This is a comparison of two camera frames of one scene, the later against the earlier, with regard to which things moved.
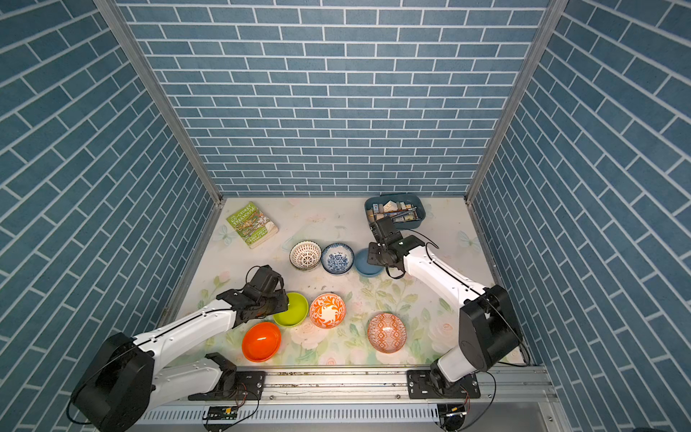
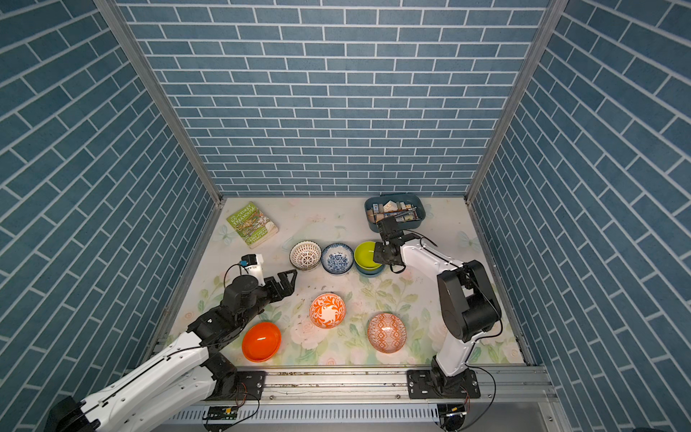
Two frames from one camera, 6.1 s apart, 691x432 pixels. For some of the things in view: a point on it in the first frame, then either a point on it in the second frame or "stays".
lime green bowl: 296,313 -> 363,256
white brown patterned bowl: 305,255 stays
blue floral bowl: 337,258 stays
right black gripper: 372,247 stays
